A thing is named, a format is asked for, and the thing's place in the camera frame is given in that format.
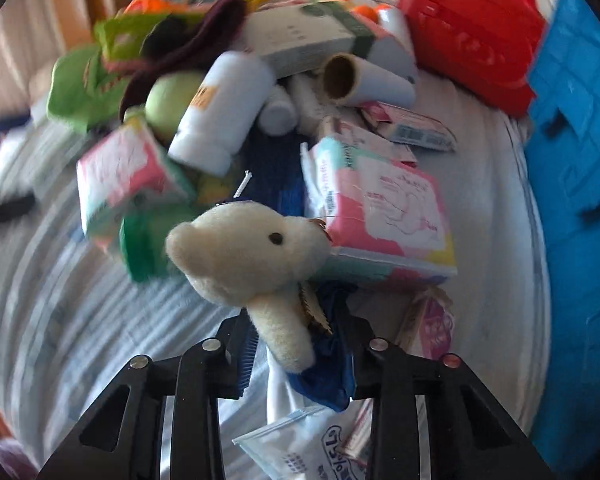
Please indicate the red toy suitcase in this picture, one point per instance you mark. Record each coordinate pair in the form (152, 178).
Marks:
(465, 35)

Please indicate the pink and green tissue packet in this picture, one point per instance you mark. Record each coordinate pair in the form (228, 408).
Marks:
(120, 180)

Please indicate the small pink purple box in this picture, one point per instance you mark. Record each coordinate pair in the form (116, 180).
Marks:
(430, 325)

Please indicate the pink and white small box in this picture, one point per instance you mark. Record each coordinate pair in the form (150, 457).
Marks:
(415, 127)

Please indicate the small white bottle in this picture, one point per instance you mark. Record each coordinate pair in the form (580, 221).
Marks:
(279, 110)

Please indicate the striped bed sheet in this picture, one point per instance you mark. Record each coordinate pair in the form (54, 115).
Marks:
(105, 320)

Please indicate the sheer curtain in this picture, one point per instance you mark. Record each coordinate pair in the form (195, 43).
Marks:
(35, 70)

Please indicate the pale green ball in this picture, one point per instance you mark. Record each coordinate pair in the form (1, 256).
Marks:
(170, 105)

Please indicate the pink flat carton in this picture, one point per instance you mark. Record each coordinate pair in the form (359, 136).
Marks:
(360, 140)

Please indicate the black flat object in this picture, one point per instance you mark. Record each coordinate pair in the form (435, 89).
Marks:
(5, 212)

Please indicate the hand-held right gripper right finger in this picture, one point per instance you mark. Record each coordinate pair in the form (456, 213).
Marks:
(362, 365)

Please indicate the blue satin cloth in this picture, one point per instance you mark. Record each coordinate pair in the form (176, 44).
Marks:
(325, 385)

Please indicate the clear plastic pouch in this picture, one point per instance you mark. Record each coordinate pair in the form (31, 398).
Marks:
(300, 450)

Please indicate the blue plastic storage crate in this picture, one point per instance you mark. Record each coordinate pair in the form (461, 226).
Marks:
(575, 185)

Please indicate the orange ball toy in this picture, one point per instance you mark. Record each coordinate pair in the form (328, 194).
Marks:
(360, 7)

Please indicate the white bear plush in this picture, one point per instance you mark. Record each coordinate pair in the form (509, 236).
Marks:
(240, 255)

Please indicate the white grey cylinder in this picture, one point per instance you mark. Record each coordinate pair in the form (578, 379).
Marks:
(397, 40)

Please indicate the white box with green band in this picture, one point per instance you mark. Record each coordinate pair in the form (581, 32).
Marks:
(305, 35)

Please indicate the white bottle with orange label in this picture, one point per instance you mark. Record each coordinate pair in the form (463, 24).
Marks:
(225, 110)

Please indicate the lime green plush toy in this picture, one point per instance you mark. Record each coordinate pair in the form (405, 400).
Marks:
(130, 30)

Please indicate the green crocodile plush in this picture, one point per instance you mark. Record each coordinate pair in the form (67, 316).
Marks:
(80, 90)

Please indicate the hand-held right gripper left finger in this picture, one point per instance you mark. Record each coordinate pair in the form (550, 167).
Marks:
(245, 365)

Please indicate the maroon cloth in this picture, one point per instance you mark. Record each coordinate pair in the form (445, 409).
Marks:
(180, 55)

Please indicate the cardboard tube roll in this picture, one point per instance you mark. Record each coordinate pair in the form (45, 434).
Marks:
(370, 82)

